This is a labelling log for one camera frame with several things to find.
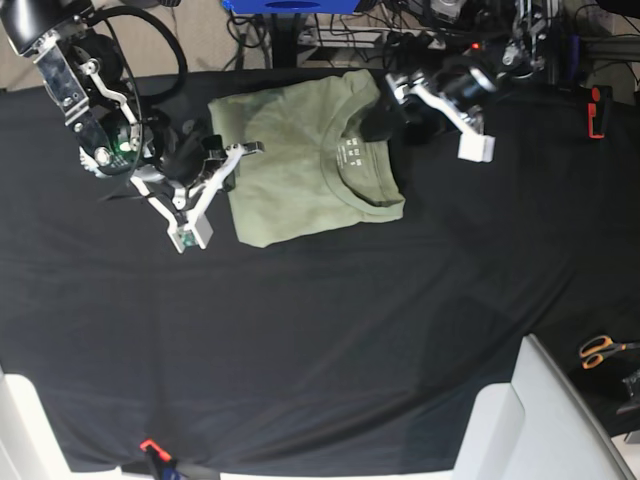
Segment white power strip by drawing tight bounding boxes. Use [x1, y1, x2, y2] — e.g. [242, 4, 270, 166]
[298, 25, 446, 50]

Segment orange handled scissors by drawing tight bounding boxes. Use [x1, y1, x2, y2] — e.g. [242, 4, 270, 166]
[579, 335, 639, 370]

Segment black table cloth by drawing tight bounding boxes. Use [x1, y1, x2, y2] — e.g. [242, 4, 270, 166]
[1, 89, 639, 476]

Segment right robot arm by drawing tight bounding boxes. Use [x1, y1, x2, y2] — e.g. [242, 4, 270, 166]
[1, 1, 264, 252]

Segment blue plastic bin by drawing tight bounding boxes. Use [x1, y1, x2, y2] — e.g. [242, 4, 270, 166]
[222, 0, 360, 15]

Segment red black clamp right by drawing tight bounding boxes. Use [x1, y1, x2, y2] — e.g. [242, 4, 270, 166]
[587, 85, 613, 140]

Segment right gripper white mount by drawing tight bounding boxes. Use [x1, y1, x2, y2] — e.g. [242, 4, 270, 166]
[131, 134, 265, 254]

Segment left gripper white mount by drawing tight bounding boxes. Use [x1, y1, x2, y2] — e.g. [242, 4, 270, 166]
[360, 63, 496, 163]

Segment olive green T-shirt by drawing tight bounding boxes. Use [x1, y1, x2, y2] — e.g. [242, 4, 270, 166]
[209, 70, 405, 248]

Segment red black clamp bottom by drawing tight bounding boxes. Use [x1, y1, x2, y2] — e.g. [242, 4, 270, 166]
[139, 439, 182, 480]

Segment red black clamp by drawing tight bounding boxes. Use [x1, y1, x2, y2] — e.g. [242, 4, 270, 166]
[587, 85, 613, 140]
[139, 439, 182, 480]

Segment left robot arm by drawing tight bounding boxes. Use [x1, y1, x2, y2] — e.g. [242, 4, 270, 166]
[360, 1, 549, 163]

